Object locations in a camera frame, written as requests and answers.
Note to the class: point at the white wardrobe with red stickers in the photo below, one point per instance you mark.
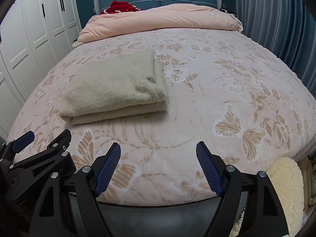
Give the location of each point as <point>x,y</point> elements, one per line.
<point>35,36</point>

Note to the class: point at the beige heart-pattern knit sweater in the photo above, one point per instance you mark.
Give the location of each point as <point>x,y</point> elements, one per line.
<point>122,86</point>

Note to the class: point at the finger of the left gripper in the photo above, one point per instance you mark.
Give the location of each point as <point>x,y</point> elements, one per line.
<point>16,146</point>
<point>62,141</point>

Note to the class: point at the cream fluffy sleeve cuff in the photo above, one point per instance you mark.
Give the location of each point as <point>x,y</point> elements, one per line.
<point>287,180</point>

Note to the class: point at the pink folded duvet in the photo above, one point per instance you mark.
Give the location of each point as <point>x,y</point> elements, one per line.
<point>179,15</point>

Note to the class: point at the blue-grey curtain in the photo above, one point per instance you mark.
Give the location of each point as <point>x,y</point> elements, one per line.
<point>287,29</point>

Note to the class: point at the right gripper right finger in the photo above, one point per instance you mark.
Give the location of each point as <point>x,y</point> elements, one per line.
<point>263,215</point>

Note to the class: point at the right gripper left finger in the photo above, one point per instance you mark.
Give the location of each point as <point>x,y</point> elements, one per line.
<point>53,214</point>

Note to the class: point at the red garment on bed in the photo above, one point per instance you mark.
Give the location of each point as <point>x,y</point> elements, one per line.
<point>119,7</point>

